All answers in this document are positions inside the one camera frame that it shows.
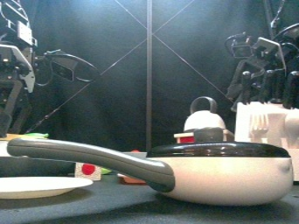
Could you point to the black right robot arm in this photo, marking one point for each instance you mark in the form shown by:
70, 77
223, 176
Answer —
255, 78

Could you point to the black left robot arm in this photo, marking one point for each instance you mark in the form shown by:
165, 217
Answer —
10, 110

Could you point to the green toy vegetable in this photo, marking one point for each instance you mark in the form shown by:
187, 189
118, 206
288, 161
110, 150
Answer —
36, 135

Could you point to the yellow wooden board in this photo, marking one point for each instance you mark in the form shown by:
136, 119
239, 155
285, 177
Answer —
10, 137

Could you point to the white knife block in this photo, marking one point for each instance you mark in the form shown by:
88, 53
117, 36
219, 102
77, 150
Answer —
243, 125

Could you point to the small grey box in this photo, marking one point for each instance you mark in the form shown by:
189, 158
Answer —
136, 155

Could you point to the wooden red toy stove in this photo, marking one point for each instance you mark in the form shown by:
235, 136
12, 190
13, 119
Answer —
187, 138

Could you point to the dark grey tray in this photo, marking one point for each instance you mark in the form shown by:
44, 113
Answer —
30, 166

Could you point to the black pot lid with knob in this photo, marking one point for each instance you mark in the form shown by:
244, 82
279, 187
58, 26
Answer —
217, 150

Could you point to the white cube red dot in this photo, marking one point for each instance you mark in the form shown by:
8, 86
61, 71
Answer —
88, 170

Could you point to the small green toy piece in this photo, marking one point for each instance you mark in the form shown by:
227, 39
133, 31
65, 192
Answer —
105, 171

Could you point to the orange toy food piece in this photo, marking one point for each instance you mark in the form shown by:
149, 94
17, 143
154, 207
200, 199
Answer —
129, 180

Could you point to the white round plate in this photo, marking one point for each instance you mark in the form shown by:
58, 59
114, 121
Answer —
38, 186

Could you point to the grey vertical frame pole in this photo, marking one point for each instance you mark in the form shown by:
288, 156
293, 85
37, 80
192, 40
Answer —
148, 73

